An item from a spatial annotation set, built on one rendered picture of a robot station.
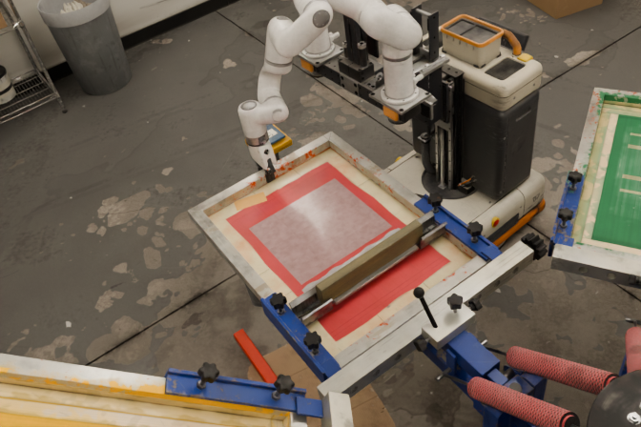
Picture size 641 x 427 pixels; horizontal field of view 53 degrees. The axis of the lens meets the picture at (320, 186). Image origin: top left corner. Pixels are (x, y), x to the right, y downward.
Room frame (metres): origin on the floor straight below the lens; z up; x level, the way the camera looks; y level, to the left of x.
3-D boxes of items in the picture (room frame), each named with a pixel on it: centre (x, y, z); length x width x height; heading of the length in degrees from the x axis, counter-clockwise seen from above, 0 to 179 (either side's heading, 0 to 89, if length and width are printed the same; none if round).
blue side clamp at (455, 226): (1.27, -0.36, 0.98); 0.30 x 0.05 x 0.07; 28
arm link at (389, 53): (1.77, -0.32, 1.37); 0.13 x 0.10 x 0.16; 11
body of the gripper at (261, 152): (1.68, 0.17, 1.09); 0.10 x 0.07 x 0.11; 28
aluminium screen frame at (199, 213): (1.35, 0.00, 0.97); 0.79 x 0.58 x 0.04; 28
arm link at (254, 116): (1.68, 0.13, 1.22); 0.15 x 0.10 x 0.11; 101
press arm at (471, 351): (0.86, -0.27, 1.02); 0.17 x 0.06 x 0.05; 28
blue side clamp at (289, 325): (1.01, 0.13, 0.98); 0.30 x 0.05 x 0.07; 28
